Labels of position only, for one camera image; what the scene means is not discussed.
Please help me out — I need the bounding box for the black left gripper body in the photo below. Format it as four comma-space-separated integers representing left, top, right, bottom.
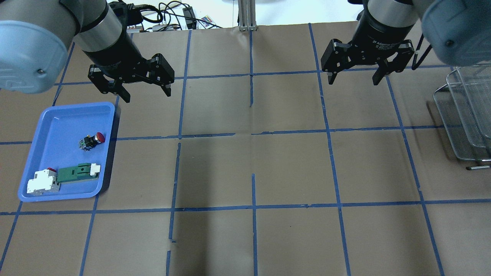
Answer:
88, 38, 175, 94

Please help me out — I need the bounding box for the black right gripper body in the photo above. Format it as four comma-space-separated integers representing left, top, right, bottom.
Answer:
321, 11, 414, 74

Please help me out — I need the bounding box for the red emergency stop button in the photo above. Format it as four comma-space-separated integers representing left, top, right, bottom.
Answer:
79, 132, 105, 151

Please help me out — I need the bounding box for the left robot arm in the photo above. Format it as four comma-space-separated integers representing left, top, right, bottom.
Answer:
0, 0, 174, 103

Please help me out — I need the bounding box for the metal mesh shelf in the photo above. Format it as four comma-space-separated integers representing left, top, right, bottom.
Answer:
433, 63, 491, 171

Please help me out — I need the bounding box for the blue plastic tray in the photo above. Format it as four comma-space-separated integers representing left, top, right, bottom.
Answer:
17, 102, 117, 202

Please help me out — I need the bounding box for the green terminal block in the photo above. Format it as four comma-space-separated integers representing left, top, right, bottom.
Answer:
56, 163, 101, 183

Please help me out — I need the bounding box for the white circuit breaker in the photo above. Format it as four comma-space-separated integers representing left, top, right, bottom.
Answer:
26, 168, 60, 196

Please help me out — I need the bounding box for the aluminium frame post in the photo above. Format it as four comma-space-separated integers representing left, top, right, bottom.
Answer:
238, 0, 257, 32

